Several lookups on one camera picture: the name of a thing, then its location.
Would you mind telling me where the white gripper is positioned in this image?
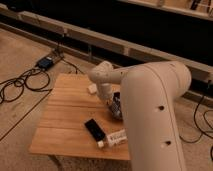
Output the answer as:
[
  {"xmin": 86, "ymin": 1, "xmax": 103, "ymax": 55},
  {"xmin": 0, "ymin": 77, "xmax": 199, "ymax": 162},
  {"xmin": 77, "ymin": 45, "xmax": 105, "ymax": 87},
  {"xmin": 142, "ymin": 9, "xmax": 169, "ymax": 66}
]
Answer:
[{"xmin": 97, "ymin": 83, "xmax": 113, "ymax": 103}]

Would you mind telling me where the dark ceramic bowl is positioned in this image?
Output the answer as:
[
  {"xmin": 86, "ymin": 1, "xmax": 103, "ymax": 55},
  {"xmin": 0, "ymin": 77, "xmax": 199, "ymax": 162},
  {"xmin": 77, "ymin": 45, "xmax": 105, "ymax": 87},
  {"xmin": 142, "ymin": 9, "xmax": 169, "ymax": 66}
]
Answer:
[{"xmin": 110, "ymin": 92, "xmax": 122, "ymax": 120}]

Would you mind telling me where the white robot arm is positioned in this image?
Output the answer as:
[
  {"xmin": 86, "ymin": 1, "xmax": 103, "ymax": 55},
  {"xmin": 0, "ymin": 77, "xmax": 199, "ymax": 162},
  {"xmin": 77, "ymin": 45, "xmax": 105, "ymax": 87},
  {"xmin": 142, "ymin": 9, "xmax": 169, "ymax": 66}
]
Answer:
[{"xmin": 88, "ymin": 61, "xmax": 191, "ymax": 171}]

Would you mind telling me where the white sponge block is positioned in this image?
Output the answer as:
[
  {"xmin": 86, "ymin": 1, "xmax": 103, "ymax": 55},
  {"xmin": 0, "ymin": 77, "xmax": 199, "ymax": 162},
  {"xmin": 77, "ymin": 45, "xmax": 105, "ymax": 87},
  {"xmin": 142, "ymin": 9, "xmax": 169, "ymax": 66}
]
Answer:
[{"xmin": 87, "ymin": 84, "xmax": 97, "ymax": 94}]

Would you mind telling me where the black phone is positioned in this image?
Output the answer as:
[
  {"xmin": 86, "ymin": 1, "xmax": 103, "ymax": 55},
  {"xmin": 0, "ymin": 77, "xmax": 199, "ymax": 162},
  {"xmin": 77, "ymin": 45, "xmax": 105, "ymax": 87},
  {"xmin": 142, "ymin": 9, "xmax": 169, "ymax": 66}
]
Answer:
[{"xmin": 84, "ymin": 119, "xmax": 106, "ymax": 141}]

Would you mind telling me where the wooden table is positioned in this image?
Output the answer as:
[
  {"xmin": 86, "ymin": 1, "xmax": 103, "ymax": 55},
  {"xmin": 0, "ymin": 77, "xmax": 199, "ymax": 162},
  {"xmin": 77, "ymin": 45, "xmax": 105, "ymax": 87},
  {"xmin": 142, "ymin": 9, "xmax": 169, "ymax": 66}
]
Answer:
[{"xmin": 29, "ymin": 74, "xmax": 130, "ymax": 171}]

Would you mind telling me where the white plastic bottle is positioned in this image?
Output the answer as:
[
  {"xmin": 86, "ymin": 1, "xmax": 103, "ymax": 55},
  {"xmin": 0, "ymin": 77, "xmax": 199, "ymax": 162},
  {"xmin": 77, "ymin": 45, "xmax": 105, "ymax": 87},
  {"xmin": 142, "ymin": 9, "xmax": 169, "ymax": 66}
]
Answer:
[{"xmin": 97, "ymin": 129, "xmax": 127, "ymax": 148}]

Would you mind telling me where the black power adapter box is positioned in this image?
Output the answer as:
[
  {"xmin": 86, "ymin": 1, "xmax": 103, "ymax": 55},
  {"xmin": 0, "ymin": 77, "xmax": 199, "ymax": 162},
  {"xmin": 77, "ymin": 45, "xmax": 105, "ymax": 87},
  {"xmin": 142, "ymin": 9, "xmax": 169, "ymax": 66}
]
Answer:
[{"xmin": 36, "ymin": 56, "xmax": 54, "ymax": 70}]

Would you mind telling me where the black coiled floor cable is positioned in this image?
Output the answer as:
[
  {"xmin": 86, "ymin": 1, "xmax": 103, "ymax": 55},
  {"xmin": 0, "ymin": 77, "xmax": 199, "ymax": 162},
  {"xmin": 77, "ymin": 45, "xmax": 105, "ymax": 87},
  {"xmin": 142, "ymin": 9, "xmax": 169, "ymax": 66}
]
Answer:
[{"xmin": 0, "ymin": 65, "xmax": 52, "ymax": 105}]

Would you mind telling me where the black cable at right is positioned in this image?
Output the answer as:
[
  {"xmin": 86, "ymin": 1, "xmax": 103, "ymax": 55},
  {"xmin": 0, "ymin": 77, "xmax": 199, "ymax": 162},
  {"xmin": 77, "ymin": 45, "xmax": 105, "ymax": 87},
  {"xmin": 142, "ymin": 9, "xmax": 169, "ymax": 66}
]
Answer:
[{"xmin": 179, "ymin": 93, "xmax": 213, "ymax": 161}]

